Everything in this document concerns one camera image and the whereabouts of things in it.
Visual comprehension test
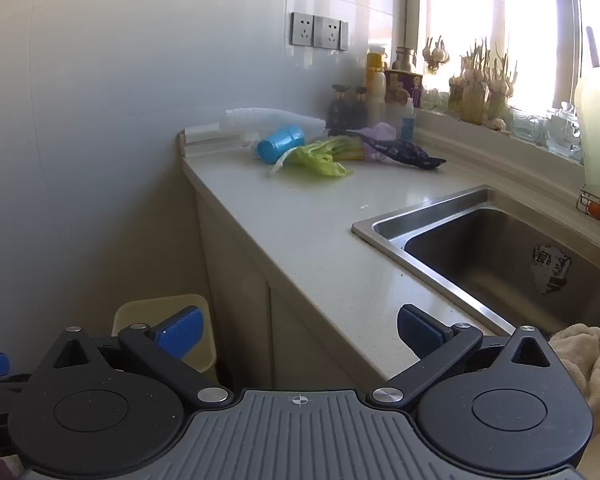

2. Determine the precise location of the grey wall socket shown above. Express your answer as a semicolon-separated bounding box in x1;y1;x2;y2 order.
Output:
314;16;342;50
290;11;316;47

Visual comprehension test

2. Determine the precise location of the blue plastic cup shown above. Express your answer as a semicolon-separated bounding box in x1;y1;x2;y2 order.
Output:
256;127;307;165

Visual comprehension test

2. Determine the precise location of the clear glass jar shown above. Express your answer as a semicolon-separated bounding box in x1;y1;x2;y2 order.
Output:
510;106;548;144
545;101;583;162

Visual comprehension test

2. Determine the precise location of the small clear glass container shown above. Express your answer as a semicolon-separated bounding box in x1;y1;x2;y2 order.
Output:
422;87;451;112

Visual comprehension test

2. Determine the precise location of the beige towel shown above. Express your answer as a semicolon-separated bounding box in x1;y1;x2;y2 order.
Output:
547;323;600;436

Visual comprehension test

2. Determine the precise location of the purple plastic bag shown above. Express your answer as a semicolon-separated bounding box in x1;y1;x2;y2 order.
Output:
347;122;397;162

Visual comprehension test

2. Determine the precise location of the wire sink rack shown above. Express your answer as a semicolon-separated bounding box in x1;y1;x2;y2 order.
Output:
576;183;600;232

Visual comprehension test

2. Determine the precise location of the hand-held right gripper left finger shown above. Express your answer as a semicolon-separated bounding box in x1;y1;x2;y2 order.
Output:
27;306;233;408

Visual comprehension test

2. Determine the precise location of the metal flask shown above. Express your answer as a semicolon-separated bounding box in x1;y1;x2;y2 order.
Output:
391;46;415;72

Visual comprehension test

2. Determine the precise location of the beige kitchen cabinet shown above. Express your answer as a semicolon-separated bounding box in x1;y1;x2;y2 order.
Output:
194;194;396;397

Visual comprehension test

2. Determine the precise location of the jar of sprouting garlic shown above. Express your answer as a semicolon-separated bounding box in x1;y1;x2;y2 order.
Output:
460;37;489;125
486;45;519;122

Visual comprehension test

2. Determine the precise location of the window frame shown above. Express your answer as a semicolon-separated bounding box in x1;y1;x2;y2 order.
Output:
392;0;600;126

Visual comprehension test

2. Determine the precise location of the pale yellow trash bin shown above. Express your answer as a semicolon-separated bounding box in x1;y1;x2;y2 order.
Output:
111;294;218;376

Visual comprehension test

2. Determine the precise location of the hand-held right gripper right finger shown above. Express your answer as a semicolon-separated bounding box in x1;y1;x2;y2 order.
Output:
370;304;570;408

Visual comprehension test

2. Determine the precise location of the dark blue snack packet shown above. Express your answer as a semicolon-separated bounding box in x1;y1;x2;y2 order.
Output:
347;130;447;170

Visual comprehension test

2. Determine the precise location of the white bottle with yellow cap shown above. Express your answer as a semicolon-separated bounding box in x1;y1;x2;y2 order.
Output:
365;46;387;129

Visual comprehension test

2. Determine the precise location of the stainless steel sink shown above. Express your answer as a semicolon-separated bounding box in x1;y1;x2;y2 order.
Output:
351;185;600;342

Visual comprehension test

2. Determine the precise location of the green plastic bag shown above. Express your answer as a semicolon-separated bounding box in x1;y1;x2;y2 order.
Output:
270;139;354;179

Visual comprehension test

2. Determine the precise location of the hanging garlic bunch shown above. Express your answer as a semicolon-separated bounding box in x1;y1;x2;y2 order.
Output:
422;36;451;76

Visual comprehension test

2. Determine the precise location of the small blue spray bottle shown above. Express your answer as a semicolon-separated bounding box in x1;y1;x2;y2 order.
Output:
400;96;416;142

